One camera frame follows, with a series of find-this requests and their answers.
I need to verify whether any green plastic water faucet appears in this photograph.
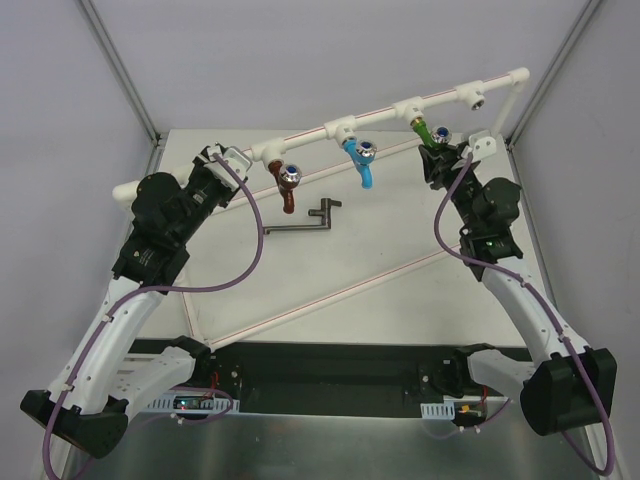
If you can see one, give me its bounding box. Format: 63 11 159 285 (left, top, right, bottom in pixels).
410 117 452 150

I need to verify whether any white PVC pipe frame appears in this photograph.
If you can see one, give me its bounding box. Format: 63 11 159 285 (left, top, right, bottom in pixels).
112 67 530 350

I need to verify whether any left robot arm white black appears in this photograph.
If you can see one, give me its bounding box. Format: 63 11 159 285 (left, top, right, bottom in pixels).
20 145 252 466

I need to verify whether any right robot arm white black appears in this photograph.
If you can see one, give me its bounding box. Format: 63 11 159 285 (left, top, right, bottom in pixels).
418 143 617 436

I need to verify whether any blue plastic water faucet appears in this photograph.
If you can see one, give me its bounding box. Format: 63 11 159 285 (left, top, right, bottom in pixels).
342 138 377 190

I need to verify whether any brown plastic water faucet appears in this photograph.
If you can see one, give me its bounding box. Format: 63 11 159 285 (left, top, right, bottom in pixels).
268 160 302 214

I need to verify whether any grey metal long-spout faucet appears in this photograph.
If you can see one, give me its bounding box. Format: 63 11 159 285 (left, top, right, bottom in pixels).
259 196 342 237

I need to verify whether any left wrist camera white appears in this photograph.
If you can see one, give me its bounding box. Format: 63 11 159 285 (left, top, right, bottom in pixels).
207 144 253 190

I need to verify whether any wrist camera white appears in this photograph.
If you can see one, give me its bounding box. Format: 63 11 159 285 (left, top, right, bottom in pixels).
207 144 253 190
462 130 497 161

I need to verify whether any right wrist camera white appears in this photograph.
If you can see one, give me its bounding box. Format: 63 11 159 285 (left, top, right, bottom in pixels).
462 130 497 161

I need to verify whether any aluminium enclosure frame post left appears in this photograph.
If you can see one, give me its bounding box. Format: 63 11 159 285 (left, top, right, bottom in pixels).
74 0 161 146

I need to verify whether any aluminium enclosure frame post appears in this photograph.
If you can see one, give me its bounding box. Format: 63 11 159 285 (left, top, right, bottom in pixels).
74 0 161 146
505 0 607 152

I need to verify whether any aluminium enclosure frame post right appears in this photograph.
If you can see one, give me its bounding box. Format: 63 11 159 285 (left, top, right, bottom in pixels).
505 0 607 152

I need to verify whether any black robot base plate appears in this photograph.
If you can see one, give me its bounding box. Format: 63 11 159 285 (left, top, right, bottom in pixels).
130 336 482 418

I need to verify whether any left white cable duct board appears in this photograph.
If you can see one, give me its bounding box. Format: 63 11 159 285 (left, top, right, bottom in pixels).
143 393 240 415

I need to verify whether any white cable duct board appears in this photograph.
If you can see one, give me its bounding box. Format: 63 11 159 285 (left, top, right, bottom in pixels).
143 393 240 415
420 400 487 421

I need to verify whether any right white cable duct board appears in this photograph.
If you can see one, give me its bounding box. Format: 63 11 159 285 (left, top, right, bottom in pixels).
420 400 487 421

